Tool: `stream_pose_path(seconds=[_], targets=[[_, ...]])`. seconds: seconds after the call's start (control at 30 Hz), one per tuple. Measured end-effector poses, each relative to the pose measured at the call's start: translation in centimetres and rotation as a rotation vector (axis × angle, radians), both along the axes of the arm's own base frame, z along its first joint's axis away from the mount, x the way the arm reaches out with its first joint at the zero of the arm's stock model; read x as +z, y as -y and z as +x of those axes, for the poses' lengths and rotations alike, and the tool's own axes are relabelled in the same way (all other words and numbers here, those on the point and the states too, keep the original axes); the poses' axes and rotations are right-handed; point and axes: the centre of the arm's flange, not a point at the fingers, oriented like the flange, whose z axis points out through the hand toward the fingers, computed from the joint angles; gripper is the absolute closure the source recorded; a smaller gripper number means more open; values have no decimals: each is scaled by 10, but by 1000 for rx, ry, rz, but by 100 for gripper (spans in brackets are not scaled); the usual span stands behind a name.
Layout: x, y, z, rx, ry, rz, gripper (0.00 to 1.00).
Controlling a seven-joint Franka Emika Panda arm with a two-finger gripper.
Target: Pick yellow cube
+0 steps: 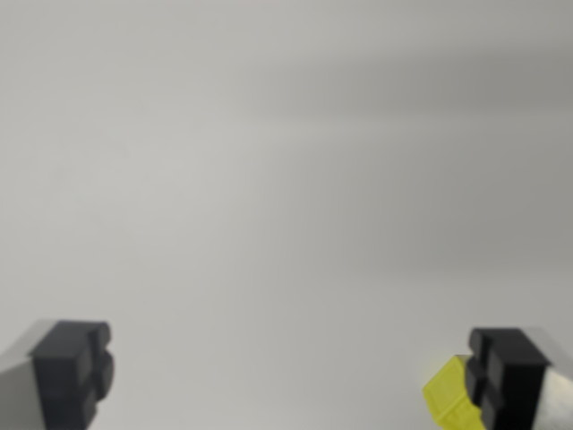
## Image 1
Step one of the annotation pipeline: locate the black silver gripper left finger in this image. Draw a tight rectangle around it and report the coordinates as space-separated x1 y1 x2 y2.
0 318 115 430

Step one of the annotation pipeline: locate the black silver gripper right finger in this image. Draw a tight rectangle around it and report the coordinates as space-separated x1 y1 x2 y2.
464 326 573 430

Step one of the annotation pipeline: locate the yellow embossed cube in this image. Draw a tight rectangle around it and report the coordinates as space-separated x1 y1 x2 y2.
422 355 486 430

